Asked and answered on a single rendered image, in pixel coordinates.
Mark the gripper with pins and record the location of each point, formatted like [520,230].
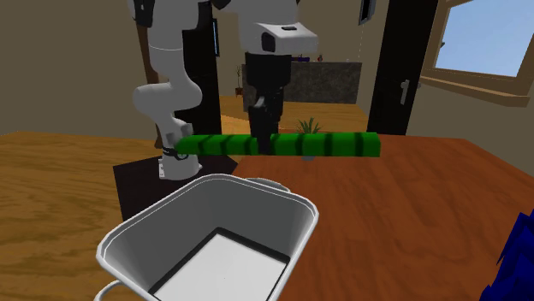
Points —
[267,79]

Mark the green striped long block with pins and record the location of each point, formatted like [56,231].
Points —
[325,144]

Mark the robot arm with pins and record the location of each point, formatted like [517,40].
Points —
[175,87]

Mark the small green potted plant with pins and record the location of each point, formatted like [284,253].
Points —
[308,126]

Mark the dark stone counter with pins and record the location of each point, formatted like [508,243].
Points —
[321,81]

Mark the white rectangular bin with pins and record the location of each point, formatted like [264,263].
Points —
[217,246]

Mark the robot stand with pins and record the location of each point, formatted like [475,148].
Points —
[137,183]

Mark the black door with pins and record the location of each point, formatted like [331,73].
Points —
[396,62]

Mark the blue crumpled object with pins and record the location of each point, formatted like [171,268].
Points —
[515,266]

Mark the dark wall picture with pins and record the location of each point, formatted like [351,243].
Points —
[365,10]

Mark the window with wooden frame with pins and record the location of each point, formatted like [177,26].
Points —
[484,41]

